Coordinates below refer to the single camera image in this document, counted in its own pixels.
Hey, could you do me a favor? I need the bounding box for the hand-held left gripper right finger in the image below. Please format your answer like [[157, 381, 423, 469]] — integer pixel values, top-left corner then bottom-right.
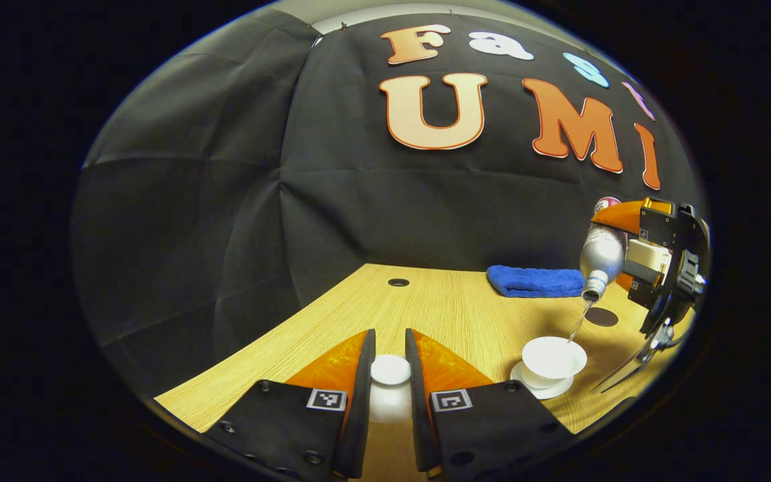
[[404, 327, 577, 479]]

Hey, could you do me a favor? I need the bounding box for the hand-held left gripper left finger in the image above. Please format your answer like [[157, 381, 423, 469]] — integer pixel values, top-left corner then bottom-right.
[[203, 328, 377, 479]]

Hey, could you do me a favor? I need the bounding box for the silver water bottle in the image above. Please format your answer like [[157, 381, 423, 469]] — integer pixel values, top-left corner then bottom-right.
[[580, 196, 628, 303]]

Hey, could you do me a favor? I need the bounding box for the white teacup lid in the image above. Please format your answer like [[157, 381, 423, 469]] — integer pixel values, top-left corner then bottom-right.
[[367, 355, 414, 425]]

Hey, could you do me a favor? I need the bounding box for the poured water stream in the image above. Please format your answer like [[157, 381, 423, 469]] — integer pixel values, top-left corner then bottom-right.
[[567, 299, 593, 344]]

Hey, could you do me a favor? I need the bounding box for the white teacup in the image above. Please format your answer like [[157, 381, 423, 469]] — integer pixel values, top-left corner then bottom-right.
[[521, 336, 588, 390]]

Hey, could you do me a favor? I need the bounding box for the blue towel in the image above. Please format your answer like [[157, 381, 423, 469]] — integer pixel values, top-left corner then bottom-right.
[[486, 265, 586, 299]]

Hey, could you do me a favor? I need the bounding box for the white saucer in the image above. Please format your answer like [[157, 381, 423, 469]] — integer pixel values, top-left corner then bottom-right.
[[510, 361, 575, 400]]

